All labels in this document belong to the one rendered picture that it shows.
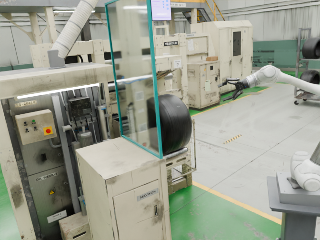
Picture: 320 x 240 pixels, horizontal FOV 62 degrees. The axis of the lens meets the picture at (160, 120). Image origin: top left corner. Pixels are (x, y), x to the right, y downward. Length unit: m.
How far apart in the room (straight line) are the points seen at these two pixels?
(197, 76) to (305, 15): 7.72
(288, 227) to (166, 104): 1.46
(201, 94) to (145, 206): 5.67
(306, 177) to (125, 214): 1.28
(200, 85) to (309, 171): 5.22
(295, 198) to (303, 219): 0.25
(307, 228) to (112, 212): 1.65
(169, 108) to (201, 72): 4.75
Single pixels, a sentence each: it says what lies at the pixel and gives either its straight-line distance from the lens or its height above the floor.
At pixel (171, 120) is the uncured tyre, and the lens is 2.33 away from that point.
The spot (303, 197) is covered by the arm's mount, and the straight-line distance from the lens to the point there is 2.40.
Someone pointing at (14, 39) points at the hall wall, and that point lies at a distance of 11.22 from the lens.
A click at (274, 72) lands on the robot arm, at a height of 1.70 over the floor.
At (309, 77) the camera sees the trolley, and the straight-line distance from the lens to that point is 7.67.
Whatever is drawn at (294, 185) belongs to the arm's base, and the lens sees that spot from 2.45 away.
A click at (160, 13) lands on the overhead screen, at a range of 6.47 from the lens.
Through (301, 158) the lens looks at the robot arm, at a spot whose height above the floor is 1.00.
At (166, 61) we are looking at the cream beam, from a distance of 2.75.
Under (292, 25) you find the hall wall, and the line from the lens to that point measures 13.97.
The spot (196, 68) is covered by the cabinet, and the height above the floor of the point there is 1.13.
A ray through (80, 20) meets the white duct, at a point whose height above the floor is 2.15.
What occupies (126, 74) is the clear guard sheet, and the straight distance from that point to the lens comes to 1.80.
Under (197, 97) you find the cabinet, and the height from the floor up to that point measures 0.37.
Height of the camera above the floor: 1.98
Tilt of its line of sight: 17 degrees down
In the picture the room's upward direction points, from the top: 5 degrees counter-clockwise
